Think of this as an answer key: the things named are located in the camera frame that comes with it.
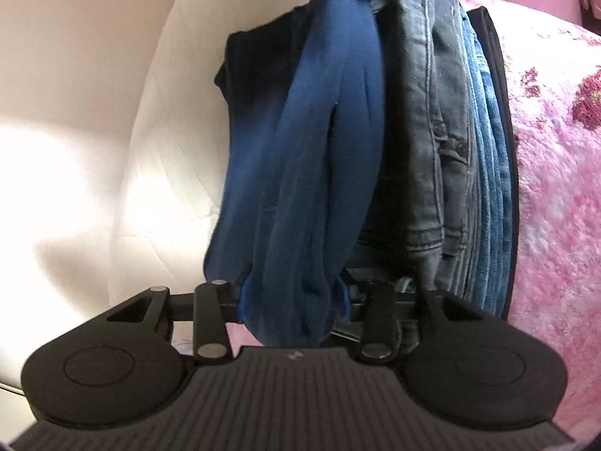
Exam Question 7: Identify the dark blue pants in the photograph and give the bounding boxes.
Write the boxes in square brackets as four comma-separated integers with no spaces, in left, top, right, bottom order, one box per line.
[203,0,390,346]

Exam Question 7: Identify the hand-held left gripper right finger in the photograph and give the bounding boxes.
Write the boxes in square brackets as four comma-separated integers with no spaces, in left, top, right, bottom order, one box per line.
[343,268,510,362]

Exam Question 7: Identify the pink floral blanket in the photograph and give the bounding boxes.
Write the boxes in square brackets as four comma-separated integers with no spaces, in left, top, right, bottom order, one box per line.
[455,0,601,424]

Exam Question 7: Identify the dark navy garment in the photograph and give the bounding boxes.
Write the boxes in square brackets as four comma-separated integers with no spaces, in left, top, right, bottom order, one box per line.
[213,7,306,151]

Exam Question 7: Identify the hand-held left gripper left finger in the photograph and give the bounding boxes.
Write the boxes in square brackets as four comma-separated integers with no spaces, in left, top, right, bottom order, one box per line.
[107,275,249,362]

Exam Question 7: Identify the blue jeans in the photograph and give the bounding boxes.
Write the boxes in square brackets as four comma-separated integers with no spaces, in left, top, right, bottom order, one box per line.
[436,7,515,311]

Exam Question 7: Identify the grey jeans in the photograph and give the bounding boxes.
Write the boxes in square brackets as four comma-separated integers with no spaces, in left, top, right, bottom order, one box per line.
[352,0,470,287]

